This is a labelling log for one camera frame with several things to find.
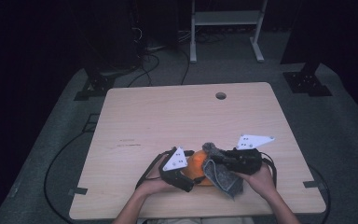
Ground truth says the grey tape strip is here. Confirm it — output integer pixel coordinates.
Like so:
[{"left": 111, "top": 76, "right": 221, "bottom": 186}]
[
  {"left": 67, "top": 186, "right": 89, "bottom": 197},
  {"left": 302, "top": 179, "right": 327, "bottom": 189}
]

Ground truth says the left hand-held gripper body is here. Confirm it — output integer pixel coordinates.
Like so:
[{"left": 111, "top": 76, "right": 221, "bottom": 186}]
[{"left": 158, "top": 147, "right": 196, "bottom": 193}]

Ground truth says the bundle of black floor cables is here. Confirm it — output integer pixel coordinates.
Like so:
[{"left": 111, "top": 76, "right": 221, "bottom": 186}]
[{"left": 126, "top": 26, "right": 191, "bottom": 89}]

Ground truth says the person's right hand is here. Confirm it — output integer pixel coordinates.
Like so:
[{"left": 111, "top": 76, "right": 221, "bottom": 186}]
[{"left": 234, "top": 162, "right": 278, "bottom": 201}]

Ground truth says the orange plush toy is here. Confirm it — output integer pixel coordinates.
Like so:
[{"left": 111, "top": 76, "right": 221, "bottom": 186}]
[{"left": 181, "top": 149, "right": 216, "bottom": 188}]

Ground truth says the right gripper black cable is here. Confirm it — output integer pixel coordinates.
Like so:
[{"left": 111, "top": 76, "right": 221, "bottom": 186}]
[{"left": 260, "top": 151, "right": 278, "bottom": 189}]

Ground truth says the long black floor cable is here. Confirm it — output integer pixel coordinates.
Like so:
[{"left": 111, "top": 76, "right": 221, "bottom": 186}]
[{"left": 43, "top": 130, "right": 98, "bottom": 224}]

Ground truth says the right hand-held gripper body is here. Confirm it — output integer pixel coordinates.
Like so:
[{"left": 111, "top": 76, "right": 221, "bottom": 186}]
[{"left": 225, "top": 133, "right": 276, "bottom": 176}]

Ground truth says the black stand with base plate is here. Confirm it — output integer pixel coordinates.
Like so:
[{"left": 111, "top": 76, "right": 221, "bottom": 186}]
[
  {"left": 73, "top": 60, "right": 117, "bottom": 102},
  {"left": 280, "top": 0, "right": 334, "bottom": 98}
]

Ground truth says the person's left hand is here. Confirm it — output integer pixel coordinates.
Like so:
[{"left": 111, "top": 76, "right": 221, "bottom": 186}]
[{"left": 134, "top": 176, "right": 177, "bottom": 201}]

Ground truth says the white metal stand frame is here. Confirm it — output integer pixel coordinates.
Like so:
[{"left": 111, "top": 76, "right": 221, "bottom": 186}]
[{"left": 189, "top": 0, "right": 269, "bottom": 64}]

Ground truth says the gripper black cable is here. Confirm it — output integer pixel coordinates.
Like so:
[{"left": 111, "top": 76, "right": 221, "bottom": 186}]
[
  {"left": 135, "top": 149, "right": 172, "bottom": 190},
  {"left": 260, "top": 151, "right": 278, "bottom": 189}
]

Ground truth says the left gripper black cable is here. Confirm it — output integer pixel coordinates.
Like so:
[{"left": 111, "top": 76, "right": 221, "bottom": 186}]
[{"left": 135, "top": 149, "right": 172, "bottom": 190}]

